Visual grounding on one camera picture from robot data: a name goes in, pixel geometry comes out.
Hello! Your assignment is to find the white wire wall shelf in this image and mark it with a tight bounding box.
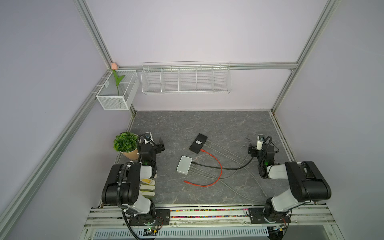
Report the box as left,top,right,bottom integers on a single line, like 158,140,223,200
141,61,232,95

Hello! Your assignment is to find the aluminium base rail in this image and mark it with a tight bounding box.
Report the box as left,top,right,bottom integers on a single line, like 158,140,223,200
83,204,337,230

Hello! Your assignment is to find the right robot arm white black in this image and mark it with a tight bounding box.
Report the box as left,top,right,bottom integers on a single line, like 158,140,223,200
247,143,332,224

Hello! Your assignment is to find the black network switch box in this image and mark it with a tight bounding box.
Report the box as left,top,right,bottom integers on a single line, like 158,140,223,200
189,134,208,154

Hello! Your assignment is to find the white mesh wall basket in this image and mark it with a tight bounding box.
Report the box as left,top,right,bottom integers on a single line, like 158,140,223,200
96,70,140,111

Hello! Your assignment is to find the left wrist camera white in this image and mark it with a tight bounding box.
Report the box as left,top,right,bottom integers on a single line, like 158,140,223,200
143,132,155,145

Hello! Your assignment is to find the red ethernet cable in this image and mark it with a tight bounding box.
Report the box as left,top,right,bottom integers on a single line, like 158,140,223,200
183,148,223,188

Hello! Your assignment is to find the white network switch box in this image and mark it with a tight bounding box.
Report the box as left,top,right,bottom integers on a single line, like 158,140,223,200
177,156,193,175

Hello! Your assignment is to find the pink tulip artificial flower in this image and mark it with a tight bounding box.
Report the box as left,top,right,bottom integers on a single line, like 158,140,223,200
111,63,125,96

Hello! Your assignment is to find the yellow white work glove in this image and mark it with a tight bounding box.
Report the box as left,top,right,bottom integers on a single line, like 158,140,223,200
140,179,156,199

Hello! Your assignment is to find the black cable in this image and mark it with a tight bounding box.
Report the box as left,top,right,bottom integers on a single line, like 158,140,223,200
191,154,255,171

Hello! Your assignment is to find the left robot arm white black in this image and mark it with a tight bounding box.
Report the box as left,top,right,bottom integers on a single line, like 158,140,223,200
102,139,165,226

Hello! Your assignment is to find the green potted plant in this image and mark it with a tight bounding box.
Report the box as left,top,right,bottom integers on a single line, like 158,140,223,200
114,132,139,161

